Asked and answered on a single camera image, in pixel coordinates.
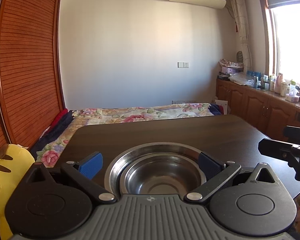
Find wooden cabinet row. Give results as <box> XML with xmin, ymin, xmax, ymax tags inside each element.
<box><xmin>216</xmin><ymin>79</ymin><xmax>300</xmax><ymax>141</ymax></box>

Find dark blue red blanket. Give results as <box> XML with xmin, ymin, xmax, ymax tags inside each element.
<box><xmin>30</xmin><ymin>108</ymin><xmax>74</xmax><ymax>159</ymax></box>

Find stack of boxes on cabinet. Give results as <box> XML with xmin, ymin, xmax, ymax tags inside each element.
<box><xmin>218</xmin><ymin>59</ymin><xmax>244</xmax><ymax>80</ymax></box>

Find large steel bowl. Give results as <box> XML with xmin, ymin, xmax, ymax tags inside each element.
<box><xmin>104</xmin><ymin>142</ymin><xmax>201</xmax><ymax>197</ymax></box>

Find wooden slatted headboard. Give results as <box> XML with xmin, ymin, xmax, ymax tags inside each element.
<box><xmin>0</xmin><ymin>0</ymin><xmax>65</xmax><ymax>148</ymax></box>

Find toiletry bottles on sill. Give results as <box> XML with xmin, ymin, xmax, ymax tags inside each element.
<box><xmin>244</xmin><ymin>70</ymin><xmax>300</xmax><ymax>103</ymax></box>

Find patterned curtain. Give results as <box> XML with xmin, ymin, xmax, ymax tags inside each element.
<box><xmin>230</xmin><ymin>0</ymin><xmax>253</xmax><ymax>72</ymax></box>

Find small steel bowl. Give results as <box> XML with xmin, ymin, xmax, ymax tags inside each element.
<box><xmin>119</xmin><ymin>153</ymin><xmax>206</xmax><ymax>198</ymax></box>

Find white wall switch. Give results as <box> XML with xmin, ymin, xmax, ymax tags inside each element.
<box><xmin>177</xmin><ymin>62</ymin><xmax>189</xmax><ymax>68</ymax></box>

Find window with blind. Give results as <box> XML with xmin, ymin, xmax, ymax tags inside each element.
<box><xmin>260</xmin><ymin>0</ymin><xmax>300</xmax><ymax>85</ymax></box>

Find yellow plush toy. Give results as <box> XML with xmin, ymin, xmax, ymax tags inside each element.
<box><xmin>0</xmin><ymin>144</ymin><xmax>35</xmax><ymax>239</ymax></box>

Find floral bedspread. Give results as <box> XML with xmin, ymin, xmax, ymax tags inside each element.
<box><xmin>35</xmin><ymin>103</ymin><xmax>223</xmax><ymax>167</ymax></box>

